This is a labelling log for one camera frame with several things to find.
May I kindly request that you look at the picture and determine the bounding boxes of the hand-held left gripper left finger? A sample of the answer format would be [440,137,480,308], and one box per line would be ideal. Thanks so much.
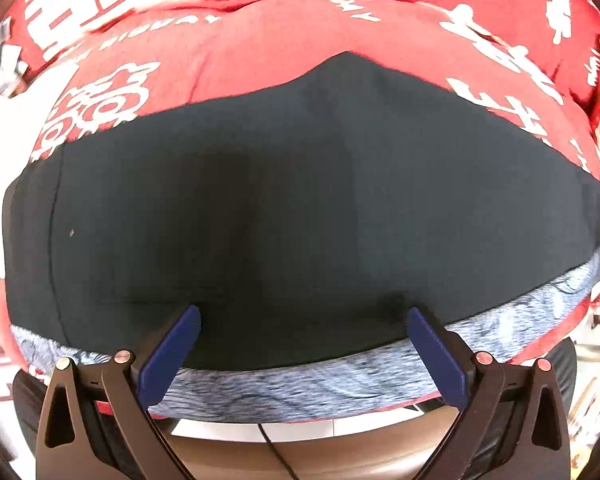
[35,304,202,480]

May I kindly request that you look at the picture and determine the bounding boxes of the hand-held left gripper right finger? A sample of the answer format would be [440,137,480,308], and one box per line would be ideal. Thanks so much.
[407,306,573,480]

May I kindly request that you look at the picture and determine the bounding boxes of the black pants with grey waistband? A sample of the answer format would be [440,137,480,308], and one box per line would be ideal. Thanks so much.
[2,51,600,423]

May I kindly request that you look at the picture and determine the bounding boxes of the red printed blanket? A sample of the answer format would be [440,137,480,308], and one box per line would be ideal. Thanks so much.
[0,0,600,411]

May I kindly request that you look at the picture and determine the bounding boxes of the black cable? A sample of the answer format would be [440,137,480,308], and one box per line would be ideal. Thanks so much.
[257,422,301,480]

